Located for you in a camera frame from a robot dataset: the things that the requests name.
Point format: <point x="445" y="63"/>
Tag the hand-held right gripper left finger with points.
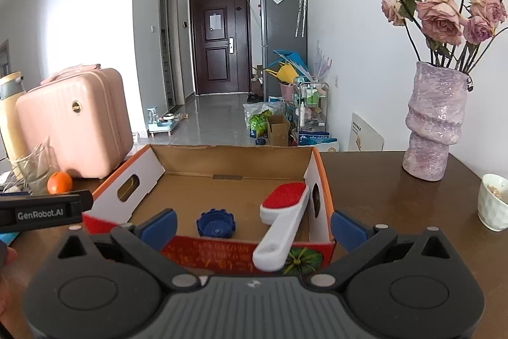
<point x="160" y="229"/>

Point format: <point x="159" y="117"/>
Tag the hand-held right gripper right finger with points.
<point x="349" y="231"/>

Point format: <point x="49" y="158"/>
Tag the blue serrated cap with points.
<point x="214" y="223"/>

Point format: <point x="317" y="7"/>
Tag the red cardboard box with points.
<point x="222" y="196"/>

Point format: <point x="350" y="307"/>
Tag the white red lint brush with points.
<point x="278" y="239"/>

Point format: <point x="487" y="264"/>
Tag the person's left hand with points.
<point x="8" y="256"/>

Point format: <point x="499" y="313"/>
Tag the orange fruit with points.
<point x="59" y="183"/>

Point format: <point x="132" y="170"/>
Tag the clear glass cup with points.
<point x="35" y="168"/>

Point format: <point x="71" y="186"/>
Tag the pink suitcase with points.
<point x="79" y="124"/>

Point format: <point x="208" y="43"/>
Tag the white leaning board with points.
<point x="365" y="134"/>

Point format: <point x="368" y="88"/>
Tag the yellow thermos jug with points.
<point x="10" y="116"/>

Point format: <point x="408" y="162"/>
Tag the blue flat box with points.
<point x="313" y="138"/>

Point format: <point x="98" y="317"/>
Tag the white floor tray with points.
<point x="160" y="124"/>

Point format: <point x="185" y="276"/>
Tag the small brown cardboard box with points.
<point x="278" y="130"/>

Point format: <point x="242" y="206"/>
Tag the metal storage trolley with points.
<point x="313" y="104"/>

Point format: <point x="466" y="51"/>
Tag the purple ceramic vase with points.
<point x="434" y="124"/>

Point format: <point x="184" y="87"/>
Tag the green snack bag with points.
<point x="260" y="122"/>

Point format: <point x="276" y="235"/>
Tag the white ribbed cup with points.
<point x="490" y="204"/>

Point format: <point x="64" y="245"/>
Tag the pink bucket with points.
<point x="286" y="92"/>

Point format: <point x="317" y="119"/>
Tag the dark brown entrance door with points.
<point x="218" y="65"/>

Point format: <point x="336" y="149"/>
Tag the grey interior door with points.
<point x="167" y="45"/>

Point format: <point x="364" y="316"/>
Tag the grey refrigerator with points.
<point x="280" y="29"/>

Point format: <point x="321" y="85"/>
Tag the white paper notice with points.
<point x="215" y="21"/>

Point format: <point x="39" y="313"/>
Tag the white umbrella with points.
<point x="300" y="9"/>

